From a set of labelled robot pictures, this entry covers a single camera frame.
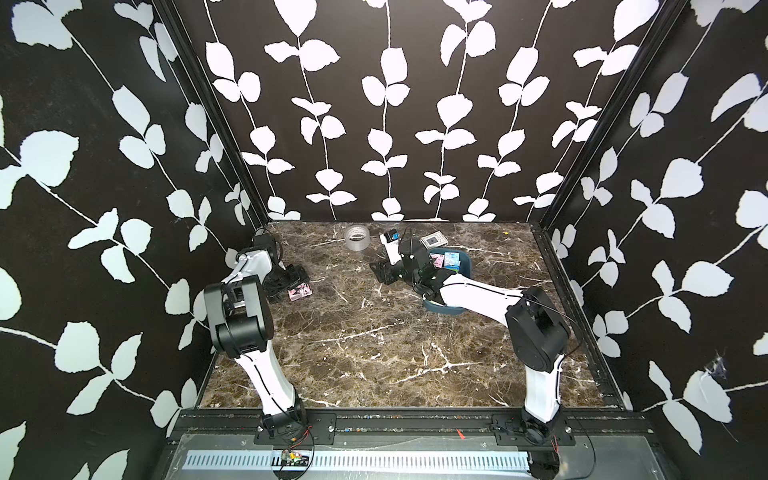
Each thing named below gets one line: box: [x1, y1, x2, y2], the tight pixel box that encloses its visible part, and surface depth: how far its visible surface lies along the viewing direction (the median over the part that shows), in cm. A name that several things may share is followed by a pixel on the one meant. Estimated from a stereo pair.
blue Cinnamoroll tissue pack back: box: [444, 252, 461, 273], surface depth 104 cm
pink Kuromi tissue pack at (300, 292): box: [288, 283, 313, 301], surface depth 100 cm
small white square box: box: [420, 231, 449, 250], surface depth 116 cm
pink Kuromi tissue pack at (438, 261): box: [429, 253, 444, 269], surface depth 105 cm
